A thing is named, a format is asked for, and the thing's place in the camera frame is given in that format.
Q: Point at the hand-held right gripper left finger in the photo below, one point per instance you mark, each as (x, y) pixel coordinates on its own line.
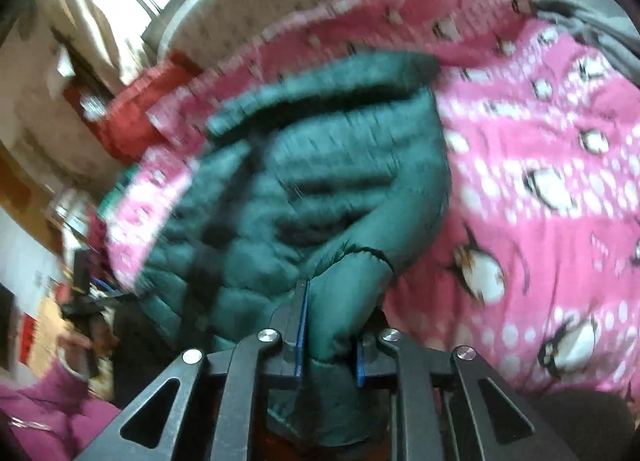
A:
(301, 331)

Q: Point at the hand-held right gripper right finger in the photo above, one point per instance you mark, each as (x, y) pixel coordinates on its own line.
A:
(361, 366)

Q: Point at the teal puffer jacket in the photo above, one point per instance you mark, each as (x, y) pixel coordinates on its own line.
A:
(325, 166)

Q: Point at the red cloth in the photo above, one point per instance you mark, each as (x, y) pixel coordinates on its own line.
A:
(135, 111)

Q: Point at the pink penguin print blanket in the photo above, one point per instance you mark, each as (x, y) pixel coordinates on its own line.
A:
(525, 141)

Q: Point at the beige curtain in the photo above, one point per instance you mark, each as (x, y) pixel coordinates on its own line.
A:
(95, 16)

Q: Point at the grey cloth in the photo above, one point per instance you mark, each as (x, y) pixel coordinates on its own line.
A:
(590, 26)

